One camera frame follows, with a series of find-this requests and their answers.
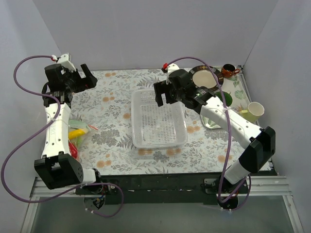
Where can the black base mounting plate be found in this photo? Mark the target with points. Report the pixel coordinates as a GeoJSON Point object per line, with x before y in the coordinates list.
{"type": "Point", "coordinates": [166, 188]}

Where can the floral table mat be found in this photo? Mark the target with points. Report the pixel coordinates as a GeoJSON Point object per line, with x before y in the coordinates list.
{"type": "Point", "coordinates": [109, 148]}

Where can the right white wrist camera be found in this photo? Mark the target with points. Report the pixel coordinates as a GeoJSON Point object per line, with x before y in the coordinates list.
{"type": "Point", "coordinates": [169, 68]}

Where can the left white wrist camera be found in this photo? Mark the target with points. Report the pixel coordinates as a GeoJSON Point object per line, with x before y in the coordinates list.
{"type": "Point", "coordinates": [65, 61]}

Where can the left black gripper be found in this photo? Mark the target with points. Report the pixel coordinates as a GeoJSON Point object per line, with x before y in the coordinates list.
{"type": "Point", "coordinates": [81, 81]}

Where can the striped rim ceramic plate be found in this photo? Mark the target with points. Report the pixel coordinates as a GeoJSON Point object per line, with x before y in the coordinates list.
{"type": "Point", "coordinates": [202, 77]}

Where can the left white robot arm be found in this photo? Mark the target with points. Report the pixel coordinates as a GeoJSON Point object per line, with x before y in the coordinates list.
{"type": "Point", "coordinates": [57, 168]}

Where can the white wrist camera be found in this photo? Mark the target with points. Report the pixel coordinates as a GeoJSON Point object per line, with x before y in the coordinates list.
{"type": "Point", "coordinates": [169, 68]}
{"type": "Point", "coordinates": [65, 61]}

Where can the pale yellow green mug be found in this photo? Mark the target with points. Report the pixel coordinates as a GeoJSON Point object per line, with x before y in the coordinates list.
{"type": "Point", "coordinates": [253, 112]}

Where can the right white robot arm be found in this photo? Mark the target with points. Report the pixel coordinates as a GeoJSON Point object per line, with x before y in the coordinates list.
{"type": "Point", "coordinates": [259, 144]}

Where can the floral serving tray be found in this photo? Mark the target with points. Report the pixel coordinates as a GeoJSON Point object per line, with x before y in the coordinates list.
{"type": "Point", "coordinates": [234, 87]}

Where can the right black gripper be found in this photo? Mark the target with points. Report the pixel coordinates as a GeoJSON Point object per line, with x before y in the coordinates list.
{"type": "Point", "coordinates": [164, 90]}

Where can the white plastic mesh basket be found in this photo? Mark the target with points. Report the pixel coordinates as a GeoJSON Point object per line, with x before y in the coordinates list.
{"type": "Point", "coordinates": [155, 127]}

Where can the small brown orange cup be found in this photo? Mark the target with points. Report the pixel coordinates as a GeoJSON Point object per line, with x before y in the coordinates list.
{"type": "Point", "coordinates": [228, 70]}

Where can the green inside floral mug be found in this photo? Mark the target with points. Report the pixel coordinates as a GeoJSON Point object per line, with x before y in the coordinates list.
{"type": "Point", "coordinates": [227, 96]}

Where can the aluminium frame rail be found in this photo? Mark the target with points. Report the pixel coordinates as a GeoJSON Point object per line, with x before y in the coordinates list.
{"type": "Point", "coordinates": [260, 186]}

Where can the clear zip top bag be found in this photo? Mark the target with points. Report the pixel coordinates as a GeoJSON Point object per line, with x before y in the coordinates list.
{"type": "Point", "coordinates": [78, 132]}

